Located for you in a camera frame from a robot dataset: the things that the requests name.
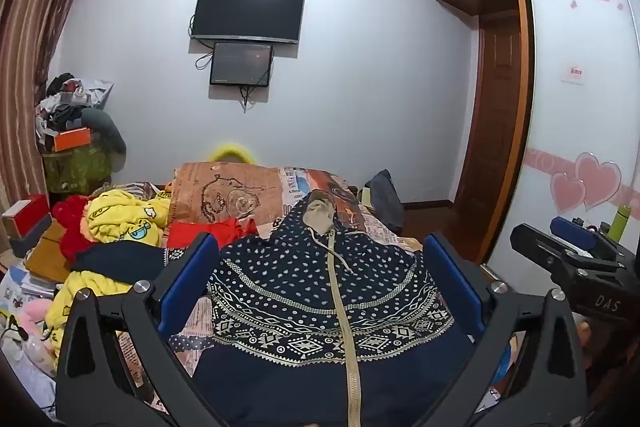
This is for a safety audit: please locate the yellow ring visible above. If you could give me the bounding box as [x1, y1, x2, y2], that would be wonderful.
[207, 143, 261, 165]

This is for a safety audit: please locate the red cloth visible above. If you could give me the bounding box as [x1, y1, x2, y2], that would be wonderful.
[167, 217, 258, 249]

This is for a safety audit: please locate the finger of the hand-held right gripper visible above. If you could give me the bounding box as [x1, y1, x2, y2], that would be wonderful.
[550, 216, 638, 265]
[510, 223, 623, 280]

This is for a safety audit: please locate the yellow cartoon garment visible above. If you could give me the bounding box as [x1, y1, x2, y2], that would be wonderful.
[45, 189, 173, 358]

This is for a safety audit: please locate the black garment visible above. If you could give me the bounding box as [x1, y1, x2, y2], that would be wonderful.
[72, 241, 168, 285]

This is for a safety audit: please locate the navy patterned hooded jacket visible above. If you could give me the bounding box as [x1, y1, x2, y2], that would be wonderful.
[192, 189, 496, 427]

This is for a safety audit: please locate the pile of clutter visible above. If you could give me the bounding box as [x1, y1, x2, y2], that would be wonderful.
[35, 72, 116, 142]

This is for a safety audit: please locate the red box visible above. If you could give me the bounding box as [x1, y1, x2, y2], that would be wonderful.
[2, 194, 51, 238]

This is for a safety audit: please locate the brown wooden door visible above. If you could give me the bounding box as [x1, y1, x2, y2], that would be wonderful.
[452, 14, 523, 208]

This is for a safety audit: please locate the small black monitor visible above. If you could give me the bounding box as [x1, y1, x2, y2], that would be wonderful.
[209, 41, 275, 86]

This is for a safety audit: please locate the black wall television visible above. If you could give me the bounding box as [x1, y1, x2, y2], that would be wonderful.
[190, 0, 306, 44]

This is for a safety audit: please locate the white sliding door with hearts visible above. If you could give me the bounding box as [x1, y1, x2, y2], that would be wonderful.
[485, 0, 640, 288]

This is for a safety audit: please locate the pink plush toy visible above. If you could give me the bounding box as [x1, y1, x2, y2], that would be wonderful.
[10, 299, 53, 338]

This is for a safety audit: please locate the stack of papers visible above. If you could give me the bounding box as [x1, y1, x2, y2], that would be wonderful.
[0, 264, 61, 308]

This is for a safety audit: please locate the brown cardboard box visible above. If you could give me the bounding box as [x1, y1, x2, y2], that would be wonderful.
[25, 222, 76, 283]

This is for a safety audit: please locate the brown printed pillow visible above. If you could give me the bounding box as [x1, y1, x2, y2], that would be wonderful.
[167, 162, 283, 228]

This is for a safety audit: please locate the grey box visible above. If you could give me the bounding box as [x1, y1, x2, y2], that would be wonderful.
[7, 214, 53, 255]

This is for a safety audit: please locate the orange box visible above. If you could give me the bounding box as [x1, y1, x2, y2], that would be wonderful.
[52, 127, 93, 152]

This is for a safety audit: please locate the striped brown curtain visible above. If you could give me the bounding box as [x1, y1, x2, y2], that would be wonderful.
[0, 0, 103, 253]

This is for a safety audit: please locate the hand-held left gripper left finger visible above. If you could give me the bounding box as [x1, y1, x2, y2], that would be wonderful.
[54, 232, 221, 427]

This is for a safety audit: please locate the green bottle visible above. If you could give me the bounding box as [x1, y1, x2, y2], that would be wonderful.
[607, 203, 632, 242]

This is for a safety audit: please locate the dark grey bag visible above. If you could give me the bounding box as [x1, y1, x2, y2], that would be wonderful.
[361, 169, 406, 235]

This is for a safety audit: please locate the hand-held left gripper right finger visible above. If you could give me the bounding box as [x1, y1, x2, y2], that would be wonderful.
[422, 232, 588, 427]

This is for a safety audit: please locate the red fleece garment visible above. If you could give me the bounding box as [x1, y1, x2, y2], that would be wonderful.
[52, 196, 101, 264]

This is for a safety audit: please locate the green patterned cloth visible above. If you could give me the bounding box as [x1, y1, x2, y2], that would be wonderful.
[42, 142, 113, 195]

